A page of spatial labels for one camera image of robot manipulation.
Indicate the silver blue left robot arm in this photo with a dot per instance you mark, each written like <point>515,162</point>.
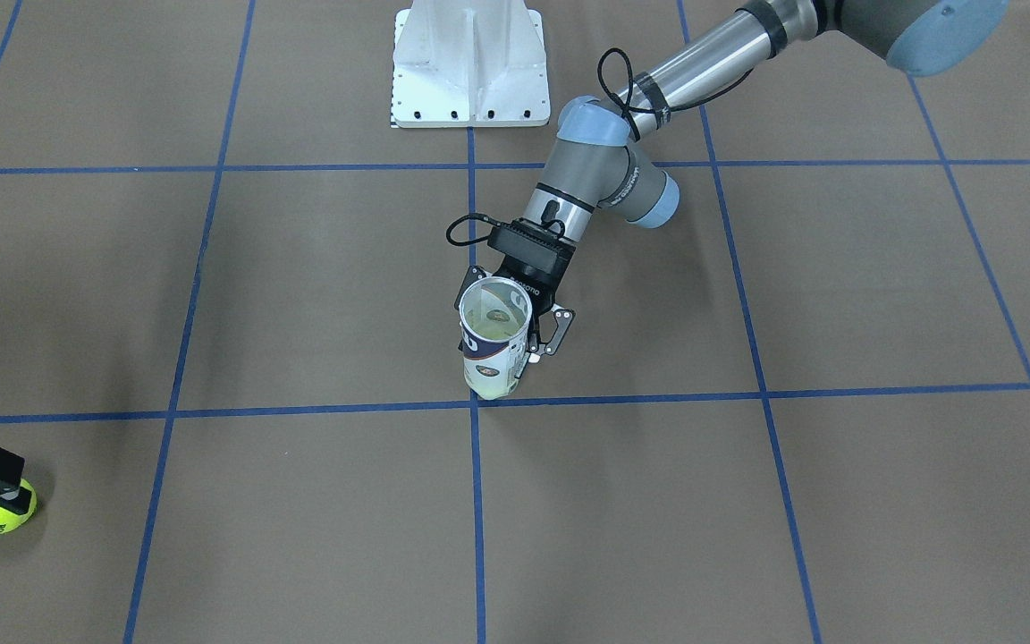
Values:
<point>597,161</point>

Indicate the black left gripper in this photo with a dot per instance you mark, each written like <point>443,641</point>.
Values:
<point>540,285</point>

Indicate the clear tennis ball can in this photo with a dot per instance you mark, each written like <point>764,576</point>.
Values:
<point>495,315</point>

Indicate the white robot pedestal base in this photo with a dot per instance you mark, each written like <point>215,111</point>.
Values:
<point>469,64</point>

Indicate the Roland Garros tennis ball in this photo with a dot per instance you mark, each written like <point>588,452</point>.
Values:
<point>498,374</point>

